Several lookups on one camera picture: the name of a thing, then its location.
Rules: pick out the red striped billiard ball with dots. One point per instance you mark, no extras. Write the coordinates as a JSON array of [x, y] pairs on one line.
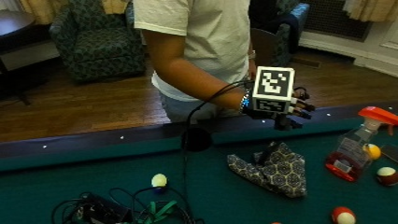
[[343, 215]]

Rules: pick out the yellow curtain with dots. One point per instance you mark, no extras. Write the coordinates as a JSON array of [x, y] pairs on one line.
[[45, 9], [373, 9]]

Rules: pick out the brown wooden chair back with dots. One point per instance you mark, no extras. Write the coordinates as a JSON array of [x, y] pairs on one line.
[[262, 46]]

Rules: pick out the white marker cube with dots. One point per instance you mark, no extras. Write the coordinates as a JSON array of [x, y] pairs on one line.
[[271, 82]]

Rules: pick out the blue patterned armchair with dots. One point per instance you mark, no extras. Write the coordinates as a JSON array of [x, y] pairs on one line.
[[290, 28]]

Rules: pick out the patterned dark folded cloth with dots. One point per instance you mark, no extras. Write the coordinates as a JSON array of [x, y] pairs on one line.
[[279, 171]]

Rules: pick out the person's white t-shirt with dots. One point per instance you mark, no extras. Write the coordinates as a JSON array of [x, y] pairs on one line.
[[212, 37]]

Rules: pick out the dark radiator grille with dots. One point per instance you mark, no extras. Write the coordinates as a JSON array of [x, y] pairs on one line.
[[331, 20]]

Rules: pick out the brown floor vent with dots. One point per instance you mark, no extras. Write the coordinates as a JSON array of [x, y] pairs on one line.
[[305, 62]]

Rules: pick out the maroon striped billiard ball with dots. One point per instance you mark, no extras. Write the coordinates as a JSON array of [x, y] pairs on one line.
[[387, 175]]

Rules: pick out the spray bottle with orange trigger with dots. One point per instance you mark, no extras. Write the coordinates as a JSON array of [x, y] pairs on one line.
[[350, 155]]

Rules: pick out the person's light blue shorts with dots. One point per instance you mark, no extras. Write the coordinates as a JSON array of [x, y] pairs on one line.
[[182, 109]]

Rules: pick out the green patterned armchair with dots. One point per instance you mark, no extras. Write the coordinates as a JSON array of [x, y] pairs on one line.
[[101, 46]]

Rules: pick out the yellow billiard ball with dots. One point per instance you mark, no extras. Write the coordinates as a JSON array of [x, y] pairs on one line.
[[373, 151]]

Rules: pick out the dark wooden side table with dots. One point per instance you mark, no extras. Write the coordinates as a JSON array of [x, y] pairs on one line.
[[16, 31]]

